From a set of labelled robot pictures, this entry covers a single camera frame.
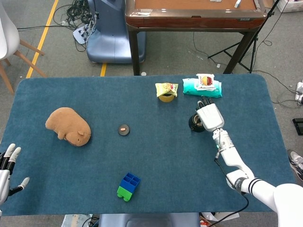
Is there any white cardboard box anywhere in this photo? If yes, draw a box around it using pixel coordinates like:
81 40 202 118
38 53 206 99
276 0 303 13

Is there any black floor cable bundle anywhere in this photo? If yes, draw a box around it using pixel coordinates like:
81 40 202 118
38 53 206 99
53 0 100 52

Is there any black flat floor device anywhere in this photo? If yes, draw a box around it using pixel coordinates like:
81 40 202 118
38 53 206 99
292 118 303 136

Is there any blue carpet table mat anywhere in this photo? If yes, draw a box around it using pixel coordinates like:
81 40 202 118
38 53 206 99
0 73 295 216

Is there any teal wet wipes pack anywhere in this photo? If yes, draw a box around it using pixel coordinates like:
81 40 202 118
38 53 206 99
182 78 223 98

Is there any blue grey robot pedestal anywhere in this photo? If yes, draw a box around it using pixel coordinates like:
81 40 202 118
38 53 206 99
86 0 146 64

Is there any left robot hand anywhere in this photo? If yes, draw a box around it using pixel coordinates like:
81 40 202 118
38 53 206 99
0 143 30 206

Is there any white power strip with plugs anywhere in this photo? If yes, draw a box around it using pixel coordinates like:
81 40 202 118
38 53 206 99
295 81 303 106

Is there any blue plastic building block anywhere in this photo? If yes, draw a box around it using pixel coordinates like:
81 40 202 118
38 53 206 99
120 172 141 192

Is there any blue grey robot own base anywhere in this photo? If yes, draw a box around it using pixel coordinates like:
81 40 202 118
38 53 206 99
98 213 199 227

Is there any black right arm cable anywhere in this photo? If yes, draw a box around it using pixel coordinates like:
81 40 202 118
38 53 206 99
207 151 250 227

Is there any black tripod stand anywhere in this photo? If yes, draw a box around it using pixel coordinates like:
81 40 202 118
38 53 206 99
207 0 281 74

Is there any white plastic chair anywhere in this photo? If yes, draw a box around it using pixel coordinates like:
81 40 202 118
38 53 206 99
0 2 47 95

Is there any black teapot lid wooden knob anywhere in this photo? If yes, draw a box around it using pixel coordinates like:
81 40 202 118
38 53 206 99
117 123 131 136

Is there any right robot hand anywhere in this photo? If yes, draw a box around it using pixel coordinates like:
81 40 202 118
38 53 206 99
195 96 225 132

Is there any black cast iron teapot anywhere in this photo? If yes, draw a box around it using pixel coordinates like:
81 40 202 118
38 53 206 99
188 113 206 133

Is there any brown wooden mahjong table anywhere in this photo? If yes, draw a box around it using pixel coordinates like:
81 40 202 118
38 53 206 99
125 0 268 76

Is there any white red snack packet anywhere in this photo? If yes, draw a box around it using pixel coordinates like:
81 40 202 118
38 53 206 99
195 73 216 92

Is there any white floor power strip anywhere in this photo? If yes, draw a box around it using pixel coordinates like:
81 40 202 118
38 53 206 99
72 25 92 45

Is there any green plastic building block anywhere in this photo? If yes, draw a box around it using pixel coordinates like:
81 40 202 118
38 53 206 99
116 186 134 202

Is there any grey sneaker shoe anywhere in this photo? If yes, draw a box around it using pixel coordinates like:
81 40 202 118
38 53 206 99
287 149 303 183

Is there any brown capybara plush toy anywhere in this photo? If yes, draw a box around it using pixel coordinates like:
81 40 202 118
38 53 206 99
45 107 92 147

